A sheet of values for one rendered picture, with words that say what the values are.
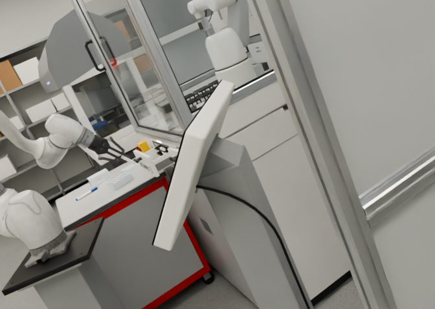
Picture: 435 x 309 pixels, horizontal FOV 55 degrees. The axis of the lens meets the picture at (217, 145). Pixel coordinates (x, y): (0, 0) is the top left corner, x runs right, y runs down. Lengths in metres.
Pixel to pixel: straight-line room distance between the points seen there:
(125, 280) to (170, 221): 1.44
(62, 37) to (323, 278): 2.07
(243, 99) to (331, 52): 1.09
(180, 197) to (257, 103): 0.86
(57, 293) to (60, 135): 0.68
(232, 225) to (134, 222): 1.20
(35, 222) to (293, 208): 1.08
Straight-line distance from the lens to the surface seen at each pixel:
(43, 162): 2.14
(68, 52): 2.89
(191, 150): 0.91
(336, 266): 2.15
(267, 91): 1.77
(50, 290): 1.97
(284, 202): 1.87
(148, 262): 2.42
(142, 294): 2.48
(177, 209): 0.98
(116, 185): 2.39
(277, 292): 1.31
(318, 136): 0.62
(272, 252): 1.23
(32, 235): 1.89
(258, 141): 1.76
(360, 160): 0.70
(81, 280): 1.91
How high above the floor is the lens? 1.39
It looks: 16 degrees down
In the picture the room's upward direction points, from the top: 24 degrees counter-clockwise
